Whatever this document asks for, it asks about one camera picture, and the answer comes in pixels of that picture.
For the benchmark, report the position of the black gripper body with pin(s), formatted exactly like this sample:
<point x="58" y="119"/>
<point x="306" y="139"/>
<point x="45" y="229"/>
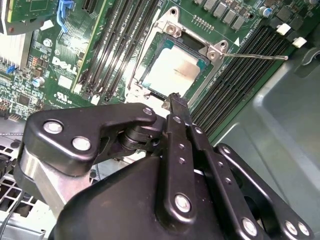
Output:
<point x="112" y="207"/>

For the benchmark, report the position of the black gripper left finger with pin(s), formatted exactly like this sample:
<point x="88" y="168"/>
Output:
<point x="75" y="125"/>

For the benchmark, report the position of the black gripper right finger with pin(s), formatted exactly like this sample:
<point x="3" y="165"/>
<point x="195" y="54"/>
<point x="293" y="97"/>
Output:
<point x="211" y="157"/>

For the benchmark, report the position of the metal locking lever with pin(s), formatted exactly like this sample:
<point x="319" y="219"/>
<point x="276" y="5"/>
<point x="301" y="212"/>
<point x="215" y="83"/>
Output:
<point x="138" y="58"/>
<point x="255" y="56"/>

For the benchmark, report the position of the silver CPU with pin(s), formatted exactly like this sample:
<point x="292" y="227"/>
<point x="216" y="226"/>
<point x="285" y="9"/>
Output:
<point x="172" y="70"/>

